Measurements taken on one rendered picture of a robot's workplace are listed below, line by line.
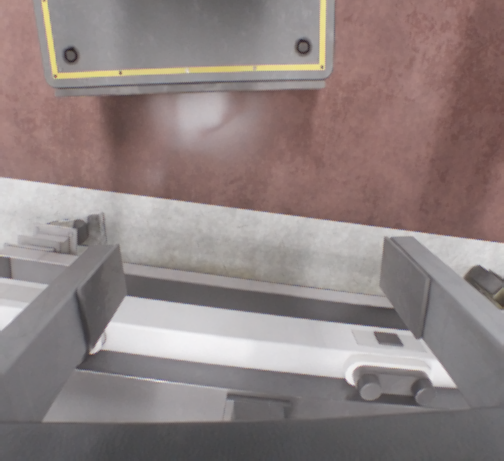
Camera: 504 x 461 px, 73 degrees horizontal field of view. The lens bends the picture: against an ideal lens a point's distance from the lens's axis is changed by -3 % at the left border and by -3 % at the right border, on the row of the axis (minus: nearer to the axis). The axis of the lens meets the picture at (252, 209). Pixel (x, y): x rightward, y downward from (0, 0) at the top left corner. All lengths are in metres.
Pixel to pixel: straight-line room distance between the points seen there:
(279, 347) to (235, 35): 0.68
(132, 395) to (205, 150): 0.89
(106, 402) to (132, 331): 0.09
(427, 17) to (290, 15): 0.58
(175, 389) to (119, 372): 0.07
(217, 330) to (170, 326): 0.06
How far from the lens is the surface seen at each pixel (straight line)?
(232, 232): 1.30
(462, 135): 1.42
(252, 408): 0.46
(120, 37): 0.94
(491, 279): 1.52
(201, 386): 0.47
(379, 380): 0.51
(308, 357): 0.49
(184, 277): 0.92
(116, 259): 0.17
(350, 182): 1.29
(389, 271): 0.17
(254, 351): 0.48
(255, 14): 0.90
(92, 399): 0.52
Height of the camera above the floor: 1.21
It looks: 73 degrees down
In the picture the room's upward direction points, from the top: 178 degrees clockwise
